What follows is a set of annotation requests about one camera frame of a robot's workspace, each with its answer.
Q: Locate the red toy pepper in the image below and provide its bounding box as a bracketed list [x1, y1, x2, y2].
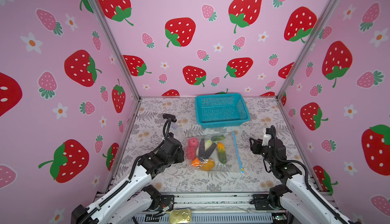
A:
[186, 147, 197, 161]

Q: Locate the magenta toy fruit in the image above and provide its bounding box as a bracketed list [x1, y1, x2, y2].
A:
[188, 138, 199, 148]

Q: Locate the orange toy fruit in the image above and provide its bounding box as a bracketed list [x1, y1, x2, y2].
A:
[191, 158, 202, 167]

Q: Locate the long dark eggplant toy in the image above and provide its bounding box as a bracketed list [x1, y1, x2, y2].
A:
[204, 143, 217, 159]

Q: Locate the clear zip top bag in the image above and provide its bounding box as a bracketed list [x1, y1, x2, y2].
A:
[183, 132, 243, 173]

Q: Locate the green leafy vegetable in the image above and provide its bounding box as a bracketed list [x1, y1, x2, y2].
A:
[211, 135, 225, 142]

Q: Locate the teal plastic basket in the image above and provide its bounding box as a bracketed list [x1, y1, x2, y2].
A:
[195, 93, 250, 129]

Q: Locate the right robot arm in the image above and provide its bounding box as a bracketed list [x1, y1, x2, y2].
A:
[249, 135, 353, 224]

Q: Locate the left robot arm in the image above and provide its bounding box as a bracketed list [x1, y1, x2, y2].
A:
[71, 137, 184, 224]

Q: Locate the clear plastic staple box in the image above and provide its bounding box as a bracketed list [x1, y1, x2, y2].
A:
[170, 123, 179, 131]

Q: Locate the black stapler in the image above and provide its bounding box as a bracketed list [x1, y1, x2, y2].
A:
[163, 113, 177, 122]

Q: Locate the gold tin can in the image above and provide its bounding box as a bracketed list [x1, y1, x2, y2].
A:
[169, 209, 192, 224]

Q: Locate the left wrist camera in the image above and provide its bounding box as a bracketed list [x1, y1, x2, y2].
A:
[162, 136, 182, 155]

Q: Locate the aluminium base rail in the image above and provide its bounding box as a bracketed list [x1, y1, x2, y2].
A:
[92, 190, 346, 224]

